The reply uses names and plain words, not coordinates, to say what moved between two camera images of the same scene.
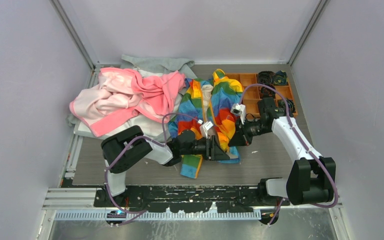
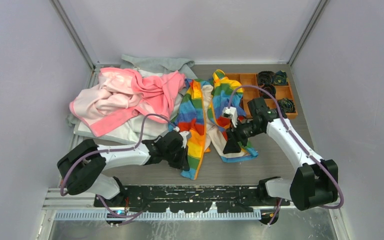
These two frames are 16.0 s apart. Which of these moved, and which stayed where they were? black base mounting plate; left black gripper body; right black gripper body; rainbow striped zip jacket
Moved: left black gripper body
Stayed: rainbow striped zip jacket; black base mounting plate; right black gripper body
